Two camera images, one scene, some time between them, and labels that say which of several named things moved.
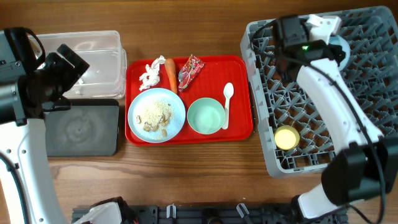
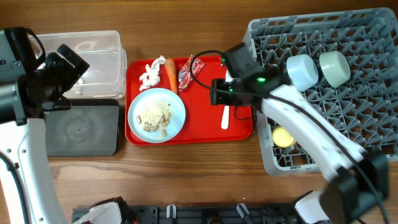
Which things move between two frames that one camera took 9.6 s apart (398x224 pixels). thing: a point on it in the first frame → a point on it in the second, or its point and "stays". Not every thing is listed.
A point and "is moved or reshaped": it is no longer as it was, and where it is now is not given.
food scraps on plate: x=157 y=117 stays
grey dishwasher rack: x=298 y=135 stays
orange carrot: x=171 y=74 stays
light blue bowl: x=338 y=40 is moved or reshaped
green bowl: x=206 y=116 is moved or reshaped
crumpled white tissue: x=152 y=76 stays
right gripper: x=337 y=51 → x=216 y=92
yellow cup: x=286 y=137 stays
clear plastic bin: x=106 y=76 stays
